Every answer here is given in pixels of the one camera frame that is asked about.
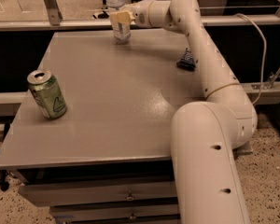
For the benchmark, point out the grey drawer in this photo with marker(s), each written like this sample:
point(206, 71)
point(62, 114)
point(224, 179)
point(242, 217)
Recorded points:
point(116, 211)
point(103, 191)

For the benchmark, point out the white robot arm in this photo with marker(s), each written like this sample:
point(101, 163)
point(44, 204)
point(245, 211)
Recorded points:
point(203, 134)

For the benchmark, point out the grey top drawer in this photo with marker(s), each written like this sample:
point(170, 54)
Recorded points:
point(103, 191)

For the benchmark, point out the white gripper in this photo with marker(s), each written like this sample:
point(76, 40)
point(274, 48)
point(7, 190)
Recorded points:
point(141, 15)

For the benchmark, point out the blue snack bar wrapper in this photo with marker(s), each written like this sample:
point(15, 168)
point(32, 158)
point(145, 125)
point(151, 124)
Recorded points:
point(186, 61)

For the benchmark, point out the clear blue-label plastic bottle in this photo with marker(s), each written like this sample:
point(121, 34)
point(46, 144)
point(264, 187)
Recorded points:
point(121, 31)

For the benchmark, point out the grey drawer cabinet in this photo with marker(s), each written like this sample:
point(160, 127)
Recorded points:
point(120, 104)

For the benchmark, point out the grey metal railing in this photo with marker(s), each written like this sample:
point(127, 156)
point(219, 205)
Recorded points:
point(82, 14)

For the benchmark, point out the green soda can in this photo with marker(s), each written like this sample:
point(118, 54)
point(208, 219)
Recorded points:
point(47, 93)

